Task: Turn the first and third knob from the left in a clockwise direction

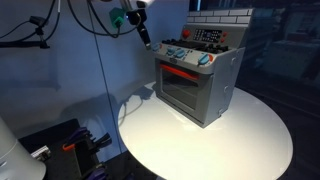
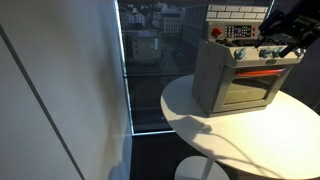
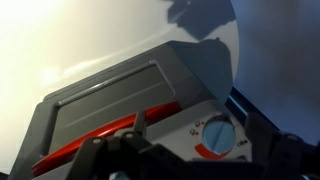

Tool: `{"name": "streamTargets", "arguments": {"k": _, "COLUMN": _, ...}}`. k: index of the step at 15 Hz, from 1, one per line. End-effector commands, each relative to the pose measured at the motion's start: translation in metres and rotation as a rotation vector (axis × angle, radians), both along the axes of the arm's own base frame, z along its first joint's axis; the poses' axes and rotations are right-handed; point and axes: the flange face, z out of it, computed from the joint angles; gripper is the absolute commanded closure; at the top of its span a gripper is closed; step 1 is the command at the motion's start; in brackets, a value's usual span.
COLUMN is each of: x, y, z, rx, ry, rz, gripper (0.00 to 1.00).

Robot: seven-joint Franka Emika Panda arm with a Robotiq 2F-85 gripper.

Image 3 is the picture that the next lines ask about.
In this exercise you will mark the blue stove knob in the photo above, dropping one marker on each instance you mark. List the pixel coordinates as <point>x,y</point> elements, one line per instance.
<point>218,136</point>

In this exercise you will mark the grey toy stove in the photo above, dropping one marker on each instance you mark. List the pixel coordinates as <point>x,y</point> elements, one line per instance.
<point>180,130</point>

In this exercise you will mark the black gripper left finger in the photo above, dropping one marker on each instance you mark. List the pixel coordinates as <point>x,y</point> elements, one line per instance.
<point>133,156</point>

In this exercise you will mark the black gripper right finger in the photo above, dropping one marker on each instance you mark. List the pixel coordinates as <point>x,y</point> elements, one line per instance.
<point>283,156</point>

